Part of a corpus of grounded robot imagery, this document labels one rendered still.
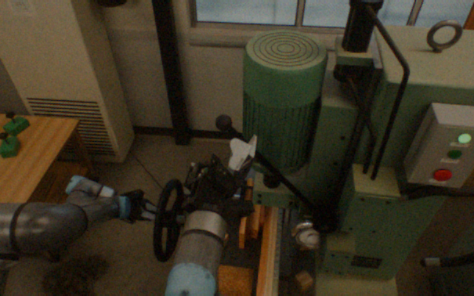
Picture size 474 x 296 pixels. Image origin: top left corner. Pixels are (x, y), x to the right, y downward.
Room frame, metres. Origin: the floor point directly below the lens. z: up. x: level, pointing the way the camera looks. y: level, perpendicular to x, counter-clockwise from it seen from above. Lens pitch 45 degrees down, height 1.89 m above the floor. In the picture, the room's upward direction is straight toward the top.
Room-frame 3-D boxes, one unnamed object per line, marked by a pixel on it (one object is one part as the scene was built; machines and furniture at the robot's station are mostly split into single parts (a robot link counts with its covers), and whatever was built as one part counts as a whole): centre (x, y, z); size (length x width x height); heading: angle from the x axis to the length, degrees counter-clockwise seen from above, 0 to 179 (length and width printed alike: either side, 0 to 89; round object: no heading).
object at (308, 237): (0.54, -0.21, 1.02); 0.12 x 0.03 x 0.12; 82
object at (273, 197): (0.68, -0.12, 1.03); 0.14 x 0.07 x 0.09; 82
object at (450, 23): (0.64, -0.39, 1.55); 0.06 x 0.02 x 0.06; 82
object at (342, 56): (0.66, -0.24, 1.54); 0.08 x 0.08 x 0.17; 82
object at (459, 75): (0.64, -0.39, 1.16); 0.22 x 0.22 x 0.72; 82
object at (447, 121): (0.50, -0.40, 1.40); 0.10 x 0.06 x 0.16; 82
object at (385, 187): (0.50, -0.29, 1.23); 0.09 x 0.08 x 0.15; 82
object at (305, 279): (0.50, -0.20, 0.82); 0.04 x 0.04 x 0.04; 31
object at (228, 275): (0.47, 0.02, 0.91); 0.12 x 0.09 x 0.03; 82
